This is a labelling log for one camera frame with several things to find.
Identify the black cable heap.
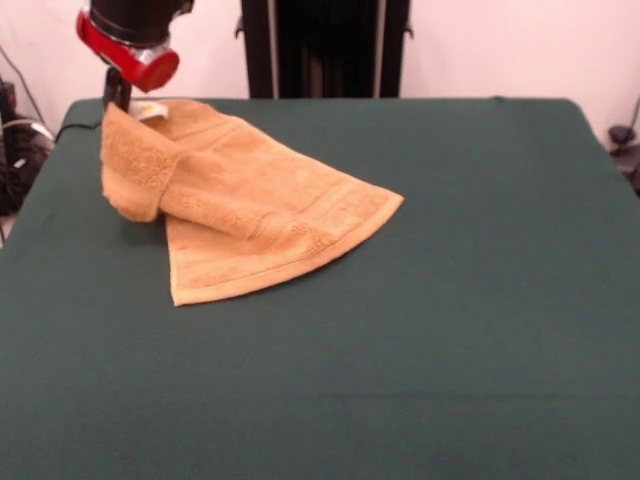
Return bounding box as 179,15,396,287
0,117,56,217

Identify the dark green table cloth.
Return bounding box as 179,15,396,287
0,95,640,480

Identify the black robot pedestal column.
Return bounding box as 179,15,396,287
234,0,416,100

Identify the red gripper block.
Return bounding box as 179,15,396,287
75,11,181,115

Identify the tan terry towel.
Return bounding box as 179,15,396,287
99,98,405,307

